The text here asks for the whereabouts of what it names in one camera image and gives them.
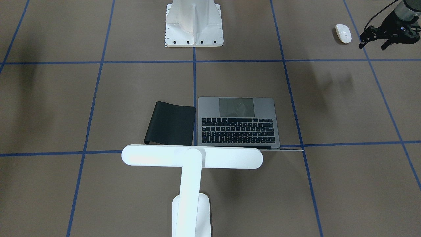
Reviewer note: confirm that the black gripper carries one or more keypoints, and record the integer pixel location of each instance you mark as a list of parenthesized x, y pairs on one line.
[(390, 25)]

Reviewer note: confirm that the white computer mouse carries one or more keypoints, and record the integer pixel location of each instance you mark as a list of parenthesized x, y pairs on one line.
[(343, 33)]

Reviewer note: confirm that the grey laptop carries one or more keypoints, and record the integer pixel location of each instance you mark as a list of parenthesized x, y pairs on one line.
[(238, 122)]

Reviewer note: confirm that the black mouse pad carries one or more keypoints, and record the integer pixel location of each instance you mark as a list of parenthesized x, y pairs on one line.
[(171, 125)]

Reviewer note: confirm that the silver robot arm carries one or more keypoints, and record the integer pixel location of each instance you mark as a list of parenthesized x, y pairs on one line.
[(404, 10)]

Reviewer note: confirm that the white desk lamp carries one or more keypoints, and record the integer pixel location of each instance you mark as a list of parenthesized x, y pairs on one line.
[(191, 215)]

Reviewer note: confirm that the white pedestal column base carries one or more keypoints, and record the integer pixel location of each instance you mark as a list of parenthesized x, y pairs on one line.
[(193, 23)]

